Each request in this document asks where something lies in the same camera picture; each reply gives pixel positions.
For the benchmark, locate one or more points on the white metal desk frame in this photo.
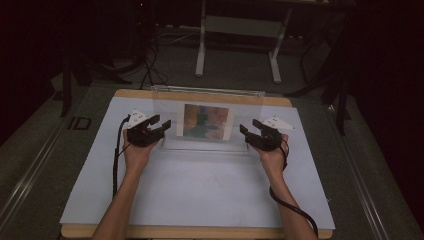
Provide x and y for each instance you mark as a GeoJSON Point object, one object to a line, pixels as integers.
{"type": "Point", "coordinates": [240, 26]}

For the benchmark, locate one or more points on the person's right hand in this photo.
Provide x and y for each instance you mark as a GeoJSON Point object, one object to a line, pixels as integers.
{"type": "Point", "coordinates": [274, 160]}

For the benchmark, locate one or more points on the black tripod stand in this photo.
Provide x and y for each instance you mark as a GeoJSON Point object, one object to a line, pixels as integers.
{"type": "Point", "coordinates": [336, 86]}

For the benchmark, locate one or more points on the colourful painting print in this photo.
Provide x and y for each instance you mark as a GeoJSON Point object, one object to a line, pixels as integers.
{"type": "Point", "coordinates": [205, 121]}

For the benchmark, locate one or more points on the metal floor rail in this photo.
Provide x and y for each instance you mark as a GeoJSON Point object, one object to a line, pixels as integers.
{"type": "Point", "coordinates": [30, 173]}
{"type": "Point", "coordinates": [363, 186]}

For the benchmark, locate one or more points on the clear acrylic photo frame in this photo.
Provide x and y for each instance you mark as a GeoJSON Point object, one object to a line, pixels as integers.
{"type": "Point", "coordinates": [206, 95]}

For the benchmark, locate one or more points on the black metal stand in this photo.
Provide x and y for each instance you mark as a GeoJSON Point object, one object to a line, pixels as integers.
{"type": "Point", "coordinates": [66, 83]}

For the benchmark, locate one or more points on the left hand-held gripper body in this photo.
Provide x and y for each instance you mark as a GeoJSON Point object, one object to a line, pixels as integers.
{"type": "Point", "coordinates": [143, 136]}

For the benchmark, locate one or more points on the black floor bracket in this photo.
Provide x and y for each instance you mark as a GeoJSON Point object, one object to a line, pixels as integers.
{"type": "Point", "coordinates": [80, 123]}

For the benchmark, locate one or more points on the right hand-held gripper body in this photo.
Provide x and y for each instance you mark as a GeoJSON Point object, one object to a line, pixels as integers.
{"type": "Point", "coordinates": [268, 140]}

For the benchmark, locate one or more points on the person's left hand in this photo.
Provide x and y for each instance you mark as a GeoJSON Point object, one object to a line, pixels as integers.
{"type": "Point", "coordinates": [136, 156]}

